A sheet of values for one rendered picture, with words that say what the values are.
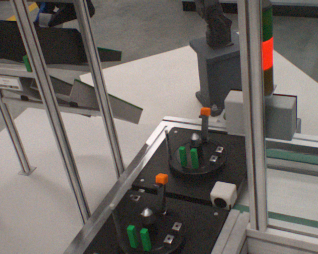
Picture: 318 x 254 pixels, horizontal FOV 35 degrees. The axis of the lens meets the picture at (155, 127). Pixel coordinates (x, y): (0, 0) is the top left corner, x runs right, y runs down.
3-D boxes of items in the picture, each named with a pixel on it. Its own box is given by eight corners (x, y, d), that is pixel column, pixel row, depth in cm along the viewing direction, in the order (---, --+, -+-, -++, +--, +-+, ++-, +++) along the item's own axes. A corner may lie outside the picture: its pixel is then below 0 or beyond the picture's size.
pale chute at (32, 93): (57, 108, 147) (62, 93, 147) (91, 118, 140) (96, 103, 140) (-19, 81, 123) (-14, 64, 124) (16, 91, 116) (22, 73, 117)
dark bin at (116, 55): (81, 53, 128) (83, 23, 126) (121, 61, 121) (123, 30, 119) (-12, 55, 106) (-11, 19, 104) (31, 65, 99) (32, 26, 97)
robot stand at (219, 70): (235, 84, 168) (231, 28, 157) (255, 104, 156) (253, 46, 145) (195, 96, 166) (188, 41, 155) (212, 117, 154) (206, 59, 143)
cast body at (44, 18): (52, 41, 130) (56, 14, 130) (63, 43, 128) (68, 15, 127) (27, 34, 123) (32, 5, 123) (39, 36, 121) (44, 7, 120)
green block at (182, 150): (182, 163, 117) (180, 145, 114) (188, 164, 116) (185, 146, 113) (180, 166, 116) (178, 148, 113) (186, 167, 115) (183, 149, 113)
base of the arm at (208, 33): (225, 37, 153) (223, 18, 150) (234, 44, 148) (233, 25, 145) (204, 42, 152) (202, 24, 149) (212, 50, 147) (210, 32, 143)
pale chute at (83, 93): (101, 114, 141) (106, 99, 141) (138, 124, 133) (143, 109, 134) (29, 87, 117) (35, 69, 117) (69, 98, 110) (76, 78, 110)
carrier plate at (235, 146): (172, 132, 135) (171, 126, 133) (261, 145, 124) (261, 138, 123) (132, 191, 117) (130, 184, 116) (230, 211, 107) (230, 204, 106)
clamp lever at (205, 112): (202, 137, 123) (203, 107, 121) (209, 138, 122) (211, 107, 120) (196, 140, 120) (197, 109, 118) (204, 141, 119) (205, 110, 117)
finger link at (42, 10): (48, 14, 132) (37, -4, 128) (58, 16, 130) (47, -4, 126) (32, 32, 129) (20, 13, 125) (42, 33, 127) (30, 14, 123)
